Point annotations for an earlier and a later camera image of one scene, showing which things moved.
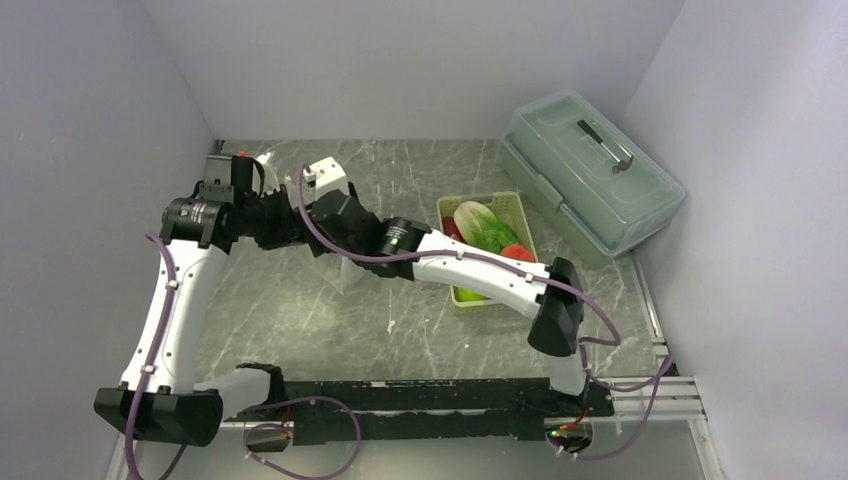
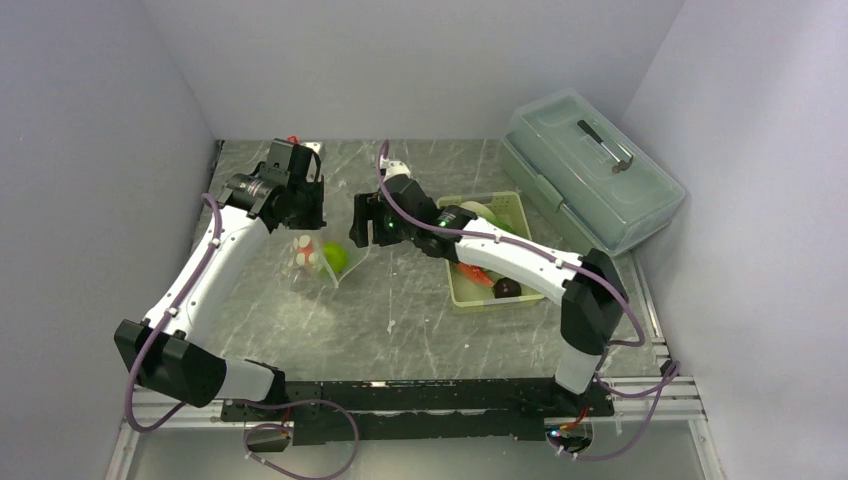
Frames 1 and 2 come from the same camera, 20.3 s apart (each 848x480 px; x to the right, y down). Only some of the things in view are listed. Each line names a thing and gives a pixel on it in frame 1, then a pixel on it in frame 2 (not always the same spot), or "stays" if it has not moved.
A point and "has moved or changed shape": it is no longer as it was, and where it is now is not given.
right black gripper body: (356, 248) → (387, 230)
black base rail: (360, 411) stays
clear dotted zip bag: (335, 270) has moved or changed shape
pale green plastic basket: (508, 207) stays
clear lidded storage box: (590, 176) stays
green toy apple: (463, 295) → (336, 256)
